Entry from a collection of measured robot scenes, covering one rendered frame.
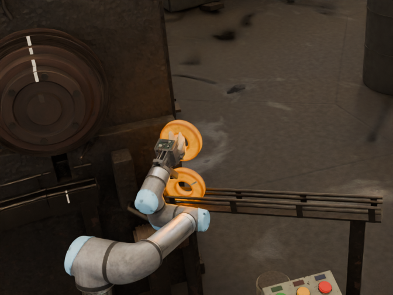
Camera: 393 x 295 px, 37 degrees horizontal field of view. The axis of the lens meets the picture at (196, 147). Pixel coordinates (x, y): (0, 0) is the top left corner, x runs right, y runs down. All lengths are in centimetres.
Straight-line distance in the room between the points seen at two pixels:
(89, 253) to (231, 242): 150
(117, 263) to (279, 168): 212
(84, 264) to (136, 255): 15
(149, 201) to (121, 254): 33
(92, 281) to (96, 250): 9
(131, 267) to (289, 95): 302
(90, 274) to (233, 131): 248
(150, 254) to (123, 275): 9
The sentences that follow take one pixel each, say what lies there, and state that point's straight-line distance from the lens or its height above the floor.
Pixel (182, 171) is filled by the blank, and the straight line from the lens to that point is 221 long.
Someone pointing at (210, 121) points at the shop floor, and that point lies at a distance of 416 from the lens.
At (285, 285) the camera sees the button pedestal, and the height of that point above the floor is 61.
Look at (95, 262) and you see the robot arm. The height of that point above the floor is 93.
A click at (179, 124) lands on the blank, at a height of 98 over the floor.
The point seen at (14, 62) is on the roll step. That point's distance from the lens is 208.
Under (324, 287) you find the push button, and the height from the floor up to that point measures 61.
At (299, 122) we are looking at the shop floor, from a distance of 410.
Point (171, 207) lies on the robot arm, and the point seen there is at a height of 81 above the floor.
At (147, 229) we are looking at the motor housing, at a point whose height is 53.
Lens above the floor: 200
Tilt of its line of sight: 31 degrees down
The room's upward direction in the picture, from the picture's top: 6 degrees counter-clockwise
